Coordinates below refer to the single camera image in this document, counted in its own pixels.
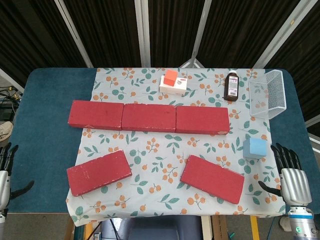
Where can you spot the red brick with white scuffs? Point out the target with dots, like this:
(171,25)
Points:
(98,172)

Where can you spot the white metal frame post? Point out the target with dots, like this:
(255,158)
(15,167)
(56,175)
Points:
(280,35)
(75,32)
(201,32)
(143,32)

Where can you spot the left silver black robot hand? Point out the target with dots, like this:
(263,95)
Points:
(3,185)

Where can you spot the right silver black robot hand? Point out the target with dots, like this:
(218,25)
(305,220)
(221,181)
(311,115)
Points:
(296,185)

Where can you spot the brown medicine bottle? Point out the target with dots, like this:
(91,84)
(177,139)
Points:
(232,87)

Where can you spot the orange foam cube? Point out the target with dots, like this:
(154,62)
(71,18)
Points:
(170,78)

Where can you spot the floral fruit print tablecloth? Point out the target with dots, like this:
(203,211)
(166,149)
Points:
(155,155)

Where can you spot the teal felt table cover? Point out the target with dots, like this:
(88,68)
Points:
(47,105)

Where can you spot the red foam brick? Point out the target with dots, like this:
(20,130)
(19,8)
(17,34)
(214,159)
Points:
(96,115)
(148,117)
(212,178)

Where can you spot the white cardboard box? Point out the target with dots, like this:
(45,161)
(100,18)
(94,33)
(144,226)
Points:
(181,87)

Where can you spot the red brick with chipped corner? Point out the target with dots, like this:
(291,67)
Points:
(202,120)

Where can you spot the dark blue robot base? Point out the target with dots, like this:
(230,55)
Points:
(155,228)

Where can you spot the light blue foam cube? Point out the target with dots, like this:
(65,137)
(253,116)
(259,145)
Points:
(257,147)

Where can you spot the beige shoe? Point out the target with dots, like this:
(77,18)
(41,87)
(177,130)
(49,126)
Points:
(5,130)

